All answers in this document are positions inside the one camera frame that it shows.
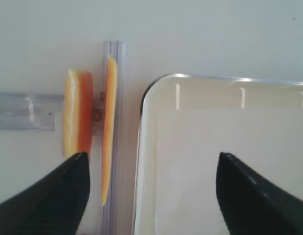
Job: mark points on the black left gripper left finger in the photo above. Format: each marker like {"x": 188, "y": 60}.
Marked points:
{"x": 52, "y": 206}

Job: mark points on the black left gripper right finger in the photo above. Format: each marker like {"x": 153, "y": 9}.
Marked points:
{"x": 252, "y": 205}

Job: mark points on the orange cheese slice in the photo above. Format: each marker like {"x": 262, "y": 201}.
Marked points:
{"x": 108, "y": 127}
{"x": 78, "y": 113}

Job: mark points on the left clear acrylic rack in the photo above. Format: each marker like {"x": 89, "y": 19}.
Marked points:
{"x": 31, "y": 142}

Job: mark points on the cream plastic tray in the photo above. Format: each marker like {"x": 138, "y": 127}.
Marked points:
{"x": 186, "y": 121}

